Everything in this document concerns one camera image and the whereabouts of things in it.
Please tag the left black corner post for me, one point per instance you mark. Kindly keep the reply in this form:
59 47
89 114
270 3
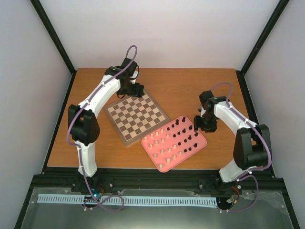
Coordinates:
53 34

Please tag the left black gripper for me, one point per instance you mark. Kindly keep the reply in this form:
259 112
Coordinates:
137 92

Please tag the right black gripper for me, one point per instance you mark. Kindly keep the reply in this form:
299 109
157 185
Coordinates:
197 124

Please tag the black corner post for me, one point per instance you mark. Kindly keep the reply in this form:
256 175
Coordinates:
53 34
276 14

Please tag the black aluminium frame rail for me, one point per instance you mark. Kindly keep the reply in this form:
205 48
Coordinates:
111 180

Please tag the right black corner post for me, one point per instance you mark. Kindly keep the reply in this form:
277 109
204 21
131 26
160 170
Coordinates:
276 14

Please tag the pink plastic tray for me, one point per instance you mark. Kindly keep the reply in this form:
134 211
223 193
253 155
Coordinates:
173 143

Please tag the light blue cable duct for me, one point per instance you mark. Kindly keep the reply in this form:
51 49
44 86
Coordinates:
134 201

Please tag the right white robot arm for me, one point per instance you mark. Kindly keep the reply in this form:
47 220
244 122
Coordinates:
252 147

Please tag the wooden chess board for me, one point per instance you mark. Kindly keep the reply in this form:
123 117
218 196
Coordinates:
133 117

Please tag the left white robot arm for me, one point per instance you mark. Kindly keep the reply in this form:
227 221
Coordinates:
83 127

